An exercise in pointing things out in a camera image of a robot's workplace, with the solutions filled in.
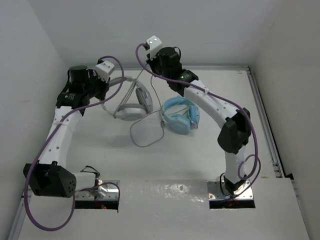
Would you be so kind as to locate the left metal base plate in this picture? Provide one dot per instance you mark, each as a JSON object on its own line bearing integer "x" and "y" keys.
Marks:
{"x": 104, "y": 190}

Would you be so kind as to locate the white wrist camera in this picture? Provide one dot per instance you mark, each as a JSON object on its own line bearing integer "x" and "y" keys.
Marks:
{"x": 153, "y": 46}
{"x": 104, "y": 70}

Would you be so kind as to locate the aluminium table frame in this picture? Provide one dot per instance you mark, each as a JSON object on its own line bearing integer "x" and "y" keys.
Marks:
{"x": 163, "y": 187}

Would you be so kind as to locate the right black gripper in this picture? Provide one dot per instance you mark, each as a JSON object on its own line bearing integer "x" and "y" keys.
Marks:
{"x": 153, "y": 62}

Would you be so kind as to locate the grey white headphones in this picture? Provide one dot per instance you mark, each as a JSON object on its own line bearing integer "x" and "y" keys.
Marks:
{"x": 133, "y": 111}

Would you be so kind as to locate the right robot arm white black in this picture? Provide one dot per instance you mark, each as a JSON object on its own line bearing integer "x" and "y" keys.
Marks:
{"x": 233, "y": 120}

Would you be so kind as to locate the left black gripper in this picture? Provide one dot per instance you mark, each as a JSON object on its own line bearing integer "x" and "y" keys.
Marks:
{"x": 94, "y": 76}

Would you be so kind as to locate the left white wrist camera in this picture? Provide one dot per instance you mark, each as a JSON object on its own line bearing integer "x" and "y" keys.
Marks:
{"x": 104, "y": 70}

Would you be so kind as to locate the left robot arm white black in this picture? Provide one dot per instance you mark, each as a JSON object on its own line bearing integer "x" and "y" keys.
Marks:
{"x": 49, "y": 177}

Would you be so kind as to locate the light blue headphones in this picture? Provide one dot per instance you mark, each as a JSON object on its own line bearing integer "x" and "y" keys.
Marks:
{"x": 181, "y": 123}

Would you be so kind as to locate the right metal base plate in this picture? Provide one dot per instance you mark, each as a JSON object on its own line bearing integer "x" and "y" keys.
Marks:
{"x": 217, "y": 191}

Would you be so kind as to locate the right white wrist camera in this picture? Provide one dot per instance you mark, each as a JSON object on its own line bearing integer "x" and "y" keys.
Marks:
{"x": 153, "y": 46}

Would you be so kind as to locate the metal base plate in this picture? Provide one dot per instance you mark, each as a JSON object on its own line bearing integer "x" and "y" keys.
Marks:
{"x": 217, "y": 191}
{"x": 104, "y": 190}

